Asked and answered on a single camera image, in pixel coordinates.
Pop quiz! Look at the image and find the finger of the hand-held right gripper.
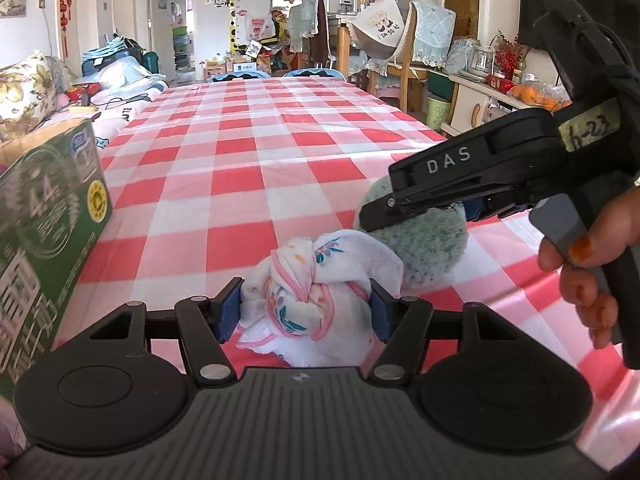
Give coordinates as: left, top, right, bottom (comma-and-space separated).
359, 184, 519, 234

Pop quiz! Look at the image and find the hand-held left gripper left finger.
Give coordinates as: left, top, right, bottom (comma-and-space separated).
87, 276, 246, 387

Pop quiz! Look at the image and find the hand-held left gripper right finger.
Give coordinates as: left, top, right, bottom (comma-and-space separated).
369, 289, 522, 387

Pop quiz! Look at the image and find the green fluffy ball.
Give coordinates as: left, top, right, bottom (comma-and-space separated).
353, 172, 470, 289

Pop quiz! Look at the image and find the white floral knotted cloth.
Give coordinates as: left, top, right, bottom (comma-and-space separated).
235, 228, 405, 367

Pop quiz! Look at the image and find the green printed cardboard box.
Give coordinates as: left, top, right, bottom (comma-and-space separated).
0, 117, 114, 387

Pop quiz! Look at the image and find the person's right hand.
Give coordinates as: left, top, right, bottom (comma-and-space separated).
537, 187, 640, 350

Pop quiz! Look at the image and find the pile of oranges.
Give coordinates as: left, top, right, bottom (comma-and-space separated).
509, 83, 572, 112

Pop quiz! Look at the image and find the cream sideboard cabinet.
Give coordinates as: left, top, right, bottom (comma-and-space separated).
439, 71, 552, 139

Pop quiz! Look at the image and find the green waste bin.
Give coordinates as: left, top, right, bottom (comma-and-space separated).
426, 94, 454, 132

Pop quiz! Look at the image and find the glass kettle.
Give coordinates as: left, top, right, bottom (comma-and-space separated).
466, 44, 497, 79

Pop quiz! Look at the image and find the red berry branch bouquet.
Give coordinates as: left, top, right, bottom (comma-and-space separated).
491, 34, 532, 82

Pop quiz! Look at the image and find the wooden chair with lace cover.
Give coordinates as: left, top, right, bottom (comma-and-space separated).
336, 16, 432, 112
396, 0, 457, 112

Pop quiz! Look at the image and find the red white checkered tablecloth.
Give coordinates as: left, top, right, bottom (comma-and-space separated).
50, 76, 640, 472

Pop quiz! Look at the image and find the blue plastic stool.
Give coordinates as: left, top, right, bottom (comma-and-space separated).
281, 67, 347, 81
206, 70, 272, 84

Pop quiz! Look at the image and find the white printed cloth bag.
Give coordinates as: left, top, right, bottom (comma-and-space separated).
349, 0, 417, 62

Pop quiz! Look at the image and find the wooden chair with dark jacket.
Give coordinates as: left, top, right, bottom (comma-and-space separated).
294, 0, 342, 74

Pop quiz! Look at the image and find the cartoon printed sofa blanket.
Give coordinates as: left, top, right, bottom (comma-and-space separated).
64, 79, 172, 147

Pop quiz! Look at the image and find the pink printed plastic bag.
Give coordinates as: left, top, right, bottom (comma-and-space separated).
244, 11, 277, 42

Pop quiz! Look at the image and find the pink sofa cover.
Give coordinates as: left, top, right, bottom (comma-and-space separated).
0, 397, 28, 463

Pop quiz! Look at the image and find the pile of light blue bedding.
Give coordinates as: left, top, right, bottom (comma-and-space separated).
81, 56, 169, 97

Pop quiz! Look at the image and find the red packet on sofa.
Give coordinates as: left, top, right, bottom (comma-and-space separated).
64, 81, 99, 107

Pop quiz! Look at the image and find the giraffe height chart sticker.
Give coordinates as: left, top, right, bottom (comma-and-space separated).
222, 0, 242, 52

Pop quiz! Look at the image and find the stack of coloured storage bins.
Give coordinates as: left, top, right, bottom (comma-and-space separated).
171, 24, 194, 69

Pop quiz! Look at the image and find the black suitcase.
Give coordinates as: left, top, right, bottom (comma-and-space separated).
81, 39, 162, 79

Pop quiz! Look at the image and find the floral sofa cushion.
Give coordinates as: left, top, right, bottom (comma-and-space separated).
0, 51, 59, 144

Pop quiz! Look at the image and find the red hanging knot decoration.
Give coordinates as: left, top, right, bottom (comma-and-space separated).
58, 0, 71, 59

